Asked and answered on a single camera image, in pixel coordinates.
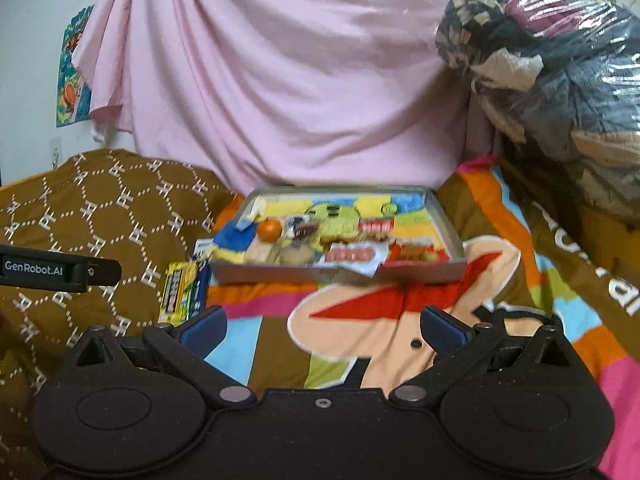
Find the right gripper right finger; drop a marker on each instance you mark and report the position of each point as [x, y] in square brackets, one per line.
[459, 348]

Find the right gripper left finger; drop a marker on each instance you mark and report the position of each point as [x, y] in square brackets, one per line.
[181, 351]

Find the yellow green snack packet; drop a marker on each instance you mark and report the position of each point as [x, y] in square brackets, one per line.
[176, 304]

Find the blue white tube packet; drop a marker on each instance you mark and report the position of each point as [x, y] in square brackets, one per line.
[202, 250]

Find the red snack packet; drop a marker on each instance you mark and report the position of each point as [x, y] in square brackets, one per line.
[415, 254]

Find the beige rice cracker bar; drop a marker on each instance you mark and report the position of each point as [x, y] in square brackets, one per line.
[260, 252]

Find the pink sausage packet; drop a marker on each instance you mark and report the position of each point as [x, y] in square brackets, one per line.
[362, 258]

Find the quail egg packet red label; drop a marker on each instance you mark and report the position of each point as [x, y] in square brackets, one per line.
[376, 230]

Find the orange mandarin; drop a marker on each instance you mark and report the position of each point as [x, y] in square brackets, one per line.
[269, 230]

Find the round biscuit packet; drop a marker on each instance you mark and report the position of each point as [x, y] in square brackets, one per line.
[297, 255]

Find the small dark jerky packet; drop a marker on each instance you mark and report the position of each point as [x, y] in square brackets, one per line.
[302, 230]

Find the colourful cartoon monkey blanket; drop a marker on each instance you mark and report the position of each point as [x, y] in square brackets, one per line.
[522, 265]

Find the brown PF patterned pillow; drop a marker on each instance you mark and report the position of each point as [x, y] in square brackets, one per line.
[142, 212]

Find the grey tray with drawing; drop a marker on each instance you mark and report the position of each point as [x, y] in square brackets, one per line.
[418, 219]

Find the pink bed sheet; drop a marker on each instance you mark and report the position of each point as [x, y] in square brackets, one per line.
[268, 92]

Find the clear bag of clothes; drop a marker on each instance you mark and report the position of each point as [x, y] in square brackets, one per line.
[560, 78]

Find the white wall socket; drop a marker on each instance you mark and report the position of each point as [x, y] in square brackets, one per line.
[56, 154]

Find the colourful wall poster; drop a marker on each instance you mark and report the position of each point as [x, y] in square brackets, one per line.
[73, 95]

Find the wooden bed frame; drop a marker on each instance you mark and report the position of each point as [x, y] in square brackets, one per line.
[610, 243]

